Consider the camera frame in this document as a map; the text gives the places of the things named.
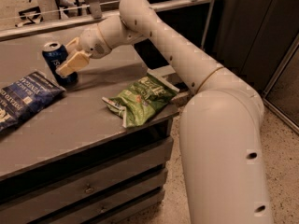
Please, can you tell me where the blue pepsi can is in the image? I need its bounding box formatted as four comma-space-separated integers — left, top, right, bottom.
42, 41, 78, 86

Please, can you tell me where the metal support pole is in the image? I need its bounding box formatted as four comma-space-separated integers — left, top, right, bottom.
200, 0, 216, 50

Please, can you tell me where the green chip bag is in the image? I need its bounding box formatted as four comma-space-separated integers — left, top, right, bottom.
102, 69, 179, 128

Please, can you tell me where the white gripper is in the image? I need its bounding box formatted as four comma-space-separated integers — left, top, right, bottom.
56, 26, 111, 77

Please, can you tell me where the dark grey cabinet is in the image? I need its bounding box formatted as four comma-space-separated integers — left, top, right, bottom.
206, 0, 299, 91

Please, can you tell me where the grey drawer cabinet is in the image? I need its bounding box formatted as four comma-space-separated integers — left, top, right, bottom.
0, 119, 175, 224

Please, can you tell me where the grey metal railing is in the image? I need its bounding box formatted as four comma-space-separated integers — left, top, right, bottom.
0, 0, 214, 43

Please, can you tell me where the blue potato chip bag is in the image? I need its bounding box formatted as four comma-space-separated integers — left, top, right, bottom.
0, 71, 64, 132

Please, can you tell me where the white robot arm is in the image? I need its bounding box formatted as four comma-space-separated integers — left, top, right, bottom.
57, 0, 274, 224

